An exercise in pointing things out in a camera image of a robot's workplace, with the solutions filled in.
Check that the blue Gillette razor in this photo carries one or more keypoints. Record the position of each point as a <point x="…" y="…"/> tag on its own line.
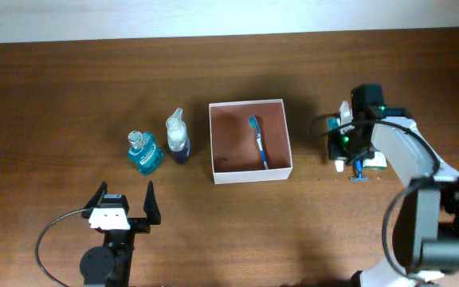
<point x="358" y="177"/>

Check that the teal Listerine mouthwash bottle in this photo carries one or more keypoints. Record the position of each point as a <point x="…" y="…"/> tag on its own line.
<point x="144" y="152"/>

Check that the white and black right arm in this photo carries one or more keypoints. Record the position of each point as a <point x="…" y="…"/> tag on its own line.
<point x="420" y="227"/>

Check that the white open cardboard box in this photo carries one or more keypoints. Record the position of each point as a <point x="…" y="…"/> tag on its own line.
<point x="235" y="157"/>

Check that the blue and white toothbrush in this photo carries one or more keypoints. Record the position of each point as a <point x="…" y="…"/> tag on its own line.
<point x="253" y="123"/>

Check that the Colgate toothpaste tube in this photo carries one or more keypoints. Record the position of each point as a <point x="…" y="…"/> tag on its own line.
<point x="335" y="150"/>

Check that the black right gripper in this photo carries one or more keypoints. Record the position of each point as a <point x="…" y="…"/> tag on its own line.
<point x="367" y="154"/>

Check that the blue foam soap pump bottle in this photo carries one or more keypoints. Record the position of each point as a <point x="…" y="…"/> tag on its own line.
<point x="177" y="137"/>

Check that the green and white soap packet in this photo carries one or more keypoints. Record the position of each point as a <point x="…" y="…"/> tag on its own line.
<point x="377" y="162"/>

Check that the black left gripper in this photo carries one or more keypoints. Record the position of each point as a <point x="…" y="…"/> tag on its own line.
<point x="153" y="215"/>

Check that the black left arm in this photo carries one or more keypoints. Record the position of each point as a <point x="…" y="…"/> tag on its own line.
<point x="110" y="263"/>

